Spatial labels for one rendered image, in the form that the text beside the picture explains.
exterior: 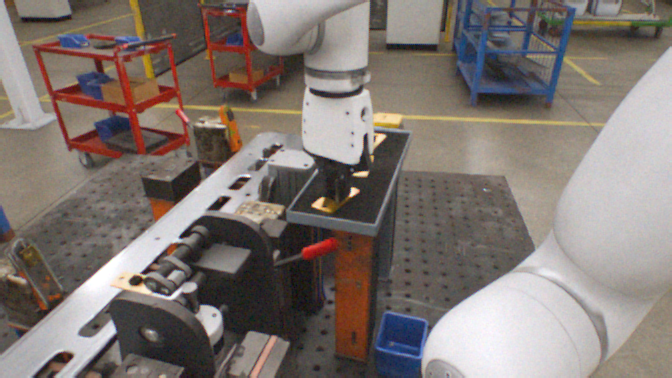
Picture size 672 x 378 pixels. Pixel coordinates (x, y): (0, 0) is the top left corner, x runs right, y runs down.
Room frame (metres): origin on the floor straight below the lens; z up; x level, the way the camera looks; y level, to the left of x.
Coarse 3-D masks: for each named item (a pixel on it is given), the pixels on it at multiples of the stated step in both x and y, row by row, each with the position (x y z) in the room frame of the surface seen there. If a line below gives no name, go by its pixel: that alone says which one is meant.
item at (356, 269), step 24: (360, 240) 0.65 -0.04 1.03; (336, 264) 0.66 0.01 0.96; (360, 264) 0.65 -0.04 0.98; (336, 288) 0.66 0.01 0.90; (360, 288) 0.65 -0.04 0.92; (336, 312) 0.66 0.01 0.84; (360, 312) 0.65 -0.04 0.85; (336, 336) 0.66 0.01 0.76; (360, 336) 0.65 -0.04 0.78; (360, 360) 0.65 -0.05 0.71
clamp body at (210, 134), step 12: (204, 120) 1.19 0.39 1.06; (216, 120) 1.19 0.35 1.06; (204, 132) 1.16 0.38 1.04; (216, 132) 1.15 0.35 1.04; (228, 132) 1.16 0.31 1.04; (204, 144) 1.17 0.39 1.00; (216, 144) 1.15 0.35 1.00; (228, 144) 1.15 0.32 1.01; (204, 156) 1.16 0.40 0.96; (216, 156) 1.15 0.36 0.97; (228, 156) 1.14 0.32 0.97; (204, 168) 1.17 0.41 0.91; (216, 168) 1.16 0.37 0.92; (216, 204) 1.16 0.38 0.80
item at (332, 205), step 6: (330, 192) 0.59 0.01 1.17; (354, 192) 0.60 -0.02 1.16; (324, 198) 0.58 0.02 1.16; (330, 198) 0.58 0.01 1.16; (348, 198) 0.59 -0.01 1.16; (318, 204) 0.57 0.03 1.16; (324, 204) 0.57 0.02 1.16; (330, 204) 0.57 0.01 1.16; (336, 204) 0.57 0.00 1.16; (342, 204) 0.57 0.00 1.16; (324, 210) 0.55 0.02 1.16; (330, 210) 0.55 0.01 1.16
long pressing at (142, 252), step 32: (256, 160) 1.06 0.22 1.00; (192, 192) 0.89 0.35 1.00; (224, 192) 0.88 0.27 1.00; (256, 192) 0.88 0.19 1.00; (160, 224) 0.75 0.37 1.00; (128, 256) 0.65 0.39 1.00; (96, 288) 0.56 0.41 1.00; (64, 320) 0.49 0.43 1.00; (32, 352) 0.43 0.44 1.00; (64, 352) 0.43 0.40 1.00; (96, 352) 0.43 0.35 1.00
